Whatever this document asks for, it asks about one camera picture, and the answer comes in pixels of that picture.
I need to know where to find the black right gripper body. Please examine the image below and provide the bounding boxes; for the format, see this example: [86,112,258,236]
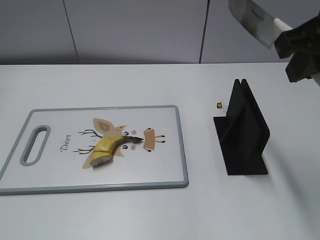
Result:
[274,15,320,83]

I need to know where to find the kitchen knife white handle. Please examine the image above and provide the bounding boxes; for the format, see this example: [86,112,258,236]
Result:
[228,0,294,49]

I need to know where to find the black knife stand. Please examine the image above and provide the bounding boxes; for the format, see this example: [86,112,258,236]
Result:
[213,79,270,176]

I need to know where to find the white cutting board grey rim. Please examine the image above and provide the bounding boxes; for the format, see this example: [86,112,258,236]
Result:
[0,105,189,195]

